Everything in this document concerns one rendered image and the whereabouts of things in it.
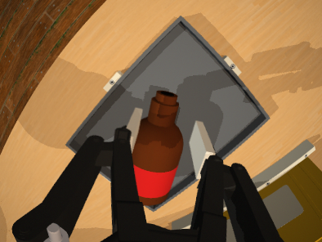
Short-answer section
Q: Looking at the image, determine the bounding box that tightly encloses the brown bottle with red label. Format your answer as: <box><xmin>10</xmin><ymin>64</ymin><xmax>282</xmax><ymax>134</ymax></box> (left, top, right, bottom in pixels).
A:
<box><xmin>132</xmin><ymin>91</ymin><xmax>184</xmax><ymax>206</ymax></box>

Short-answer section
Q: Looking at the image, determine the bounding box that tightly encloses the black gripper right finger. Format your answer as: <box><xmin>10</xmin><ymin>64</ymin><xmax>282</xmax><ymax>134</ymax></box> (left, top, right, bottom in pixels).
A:
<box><xmin>189</xmin><ymin>121</ymin><xmax>284</xmax><ymax>242</ymax></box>

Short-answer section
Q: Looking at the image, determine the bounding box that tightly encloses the yellow divided crate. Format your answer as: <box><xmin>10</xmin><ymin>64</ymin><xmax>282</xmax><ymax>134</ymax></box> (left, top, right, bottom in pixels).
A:
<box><xmin>223</xmin><ymin>157</ymin><xmax>322</xmax><ymax>242</ymax></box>

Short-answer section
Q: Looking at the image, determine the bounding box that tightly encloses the grey metal tray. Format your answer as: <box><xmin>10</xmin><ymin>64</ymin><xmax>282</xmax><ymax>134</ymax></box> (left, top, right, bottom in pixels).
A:
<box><xmin>65</xmin><ymin>16</ymin><xmax>270</xmax><ymax>212</ymax></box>

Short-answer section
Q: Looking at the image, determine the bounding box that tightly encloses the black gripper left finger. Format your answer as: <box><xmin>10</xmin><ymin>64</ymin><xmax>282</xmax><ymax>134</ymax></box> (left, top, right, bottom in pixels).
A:
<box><xmin>12</xmin><ymin>108</ymin><xmax>151</xmax><ymax>242</ymax></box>

